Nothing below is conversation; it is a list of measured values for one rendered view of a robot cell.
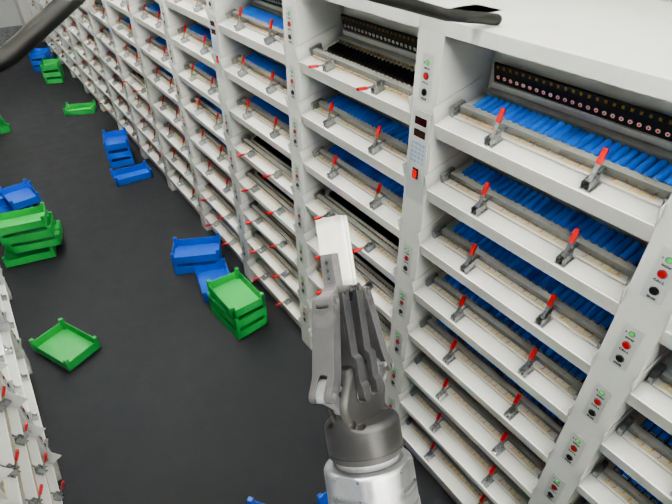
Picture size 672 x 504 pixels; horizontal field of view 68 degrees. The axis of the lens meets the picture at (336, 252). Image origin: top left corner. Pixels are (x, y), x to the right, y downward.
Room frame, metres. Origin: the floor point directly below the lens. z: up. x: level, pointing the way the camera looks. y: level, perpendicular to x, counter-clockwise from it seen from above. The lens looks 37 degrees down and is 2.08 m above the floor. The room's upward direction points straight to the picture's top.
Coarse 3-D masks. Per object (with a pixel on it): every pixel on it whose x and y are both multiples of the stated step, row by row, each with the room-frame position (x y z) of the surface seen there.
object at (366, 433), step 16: (352, 368) 0.32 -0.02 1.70; (352, 384) 0.30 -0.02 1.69; (384, 384) 0.33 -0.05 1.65; (352, 400) 0.29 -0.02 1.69; (384, 400) 0.32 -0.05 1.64; (336, 416) 0.28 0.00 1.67; (352, 416) 0.28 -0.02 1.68; (368, 416) 0.29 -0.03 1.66; (384, 416) 0.29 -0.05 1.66; (336, 432) 0.27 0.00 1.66; (352, 432) 0.27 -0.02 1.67; (368, 432) 0.27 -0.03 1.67; (384, 432) 0.27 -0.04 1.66; (400, 432) 0.28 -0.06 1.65; (336, 448) 0.27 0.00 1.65; (352, 448) 0.26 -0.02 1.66; (368, 448) 0.26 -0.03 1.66; (384, 448) 0.26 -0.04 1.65; (400, 448) 0.27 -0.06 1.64; (352, 464) 0.25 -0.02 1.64; (368, 464) 0.25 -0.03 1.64
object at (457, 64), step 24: (432, 48) 1.32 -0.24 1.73; (456, 48) 1.32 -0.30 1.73; (480, 48) 1.37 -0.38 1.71; (456, 72) 1.33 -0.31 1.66; (480, 72) 1.38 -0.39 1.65; (432, 96) 1.31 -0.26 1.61; (432, 120) 1.30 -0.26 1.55; (408, 144) 1.37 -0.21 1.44; (432, 144) 1.30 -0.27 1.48; (432, 168) 1.30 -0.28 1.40; (408, 216) 1.34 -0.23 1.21; (432, 216) 1.32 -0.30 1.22; (408, 240) 1.33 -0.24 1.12; (432, 264) 1.34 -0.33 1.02; (408, 288) 1.31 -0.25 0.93; (408, 312) 1.30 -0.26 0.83; (408, 336) 1.30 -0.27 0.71; (408, 384) 1.32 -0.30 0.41
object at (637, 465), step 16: (624, 416) 0.75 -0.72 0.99; (640, 416) 0.77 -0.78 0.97; (608, 432) 0.72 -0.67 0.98; (624, 432) 0.74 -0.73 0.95; (608, 448) 0.71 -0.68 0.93; (624, 448) 0.70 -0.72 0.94; (624, 464) 0.67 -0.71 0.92; (640, 464) 0.66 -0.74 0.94; (656, 464) 0.66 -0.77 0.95; (640, 480) 0.64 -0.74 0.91; (656, 480) 0.62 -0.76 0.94; (656, 496) 0.60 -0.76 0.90
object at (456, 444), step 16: (400, 400) 1.29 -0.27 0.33; (416, 400) 1.28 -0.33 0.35; (416, 416) 1.22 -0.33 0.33; (432, 416) 1.21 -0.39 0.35; (432, 432) 1.15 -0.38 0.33; (448, 432) 1.13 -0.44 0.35; (448, 448) 1.08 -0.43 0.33; (464, 448) 1.07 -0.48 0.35; (464, 464) 1.01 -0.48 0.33; (480, 464) 1.00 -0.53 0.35; (480, 480) 0.95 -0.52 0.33; (496, 480) 0.94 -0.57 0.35; (512, 480) 0.93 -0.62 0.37; (496, 496) 0.89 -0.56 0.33; (512, 496) 0.88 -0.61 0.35; (528, 496) 0.87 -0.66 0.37
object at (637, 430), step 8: (632, 424) 0.74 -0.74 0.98; (632, 432) 0.73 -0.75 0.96; (640, 432) 0.72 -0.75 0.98; (648, 432) 0.72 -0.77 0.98; (648, 440) 0.70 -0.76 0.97; (656, 440) 0.70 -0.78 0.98; (656, 448) 0.68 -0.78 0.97; (664, 448) 0.68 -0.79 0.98; (664, 456) 0.67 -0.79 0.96; (664, 464) 0.65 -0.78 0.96
